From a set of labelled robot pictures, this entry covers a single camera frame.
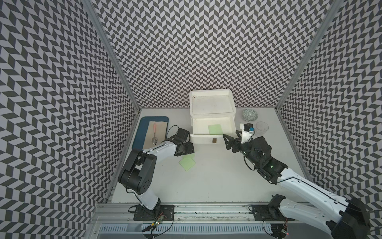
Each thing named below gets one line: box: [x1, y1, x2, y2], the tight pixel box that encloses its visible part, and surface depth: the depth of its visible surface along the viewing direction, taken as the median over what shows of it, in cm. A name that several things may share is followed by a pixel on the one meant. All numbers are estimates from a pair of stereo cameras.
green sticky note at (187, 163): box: [178, 157, 196, 172], surface depth 91 cm
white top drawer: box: [190, 115, 238, 144], surface depth 88 cm
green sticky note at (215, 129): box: [207, 123, 224, 135], surface depth 88 cm
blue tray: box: [131, 116, 170, 151], surface depth 107 cm
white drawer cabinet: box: [189, 89, 237, 127], surface depth 90 cm
